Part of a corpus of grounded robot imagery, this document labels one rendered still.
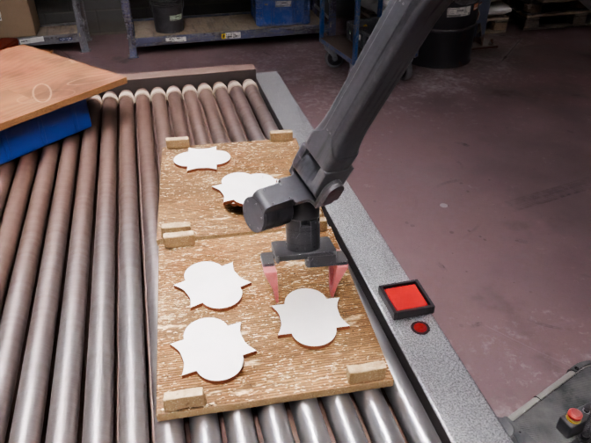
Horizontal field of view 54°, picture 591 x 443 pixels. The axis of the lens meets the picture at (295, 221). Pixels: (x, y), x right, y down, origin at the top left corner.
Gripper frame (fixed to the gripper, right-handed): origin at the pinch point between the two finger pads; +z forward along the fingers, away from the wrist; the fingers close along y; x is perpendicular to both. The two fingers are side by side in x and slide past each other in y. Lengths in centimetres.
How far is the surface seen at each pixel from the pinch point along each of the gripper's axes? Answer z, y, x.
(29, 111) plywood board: -24, -57, 63
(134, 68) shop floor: 1, -65, 406
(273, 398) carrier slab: 6.0, -8.2, -19.3
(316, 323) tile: 1.9, 0.7, -6.8
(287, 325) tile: 1.9, -4.1, -6.6
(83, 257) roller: -1.5, -40.5, 21.6
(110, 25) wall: -29, -93, 503
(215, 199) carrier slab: -7.1, -13.7, 34.8
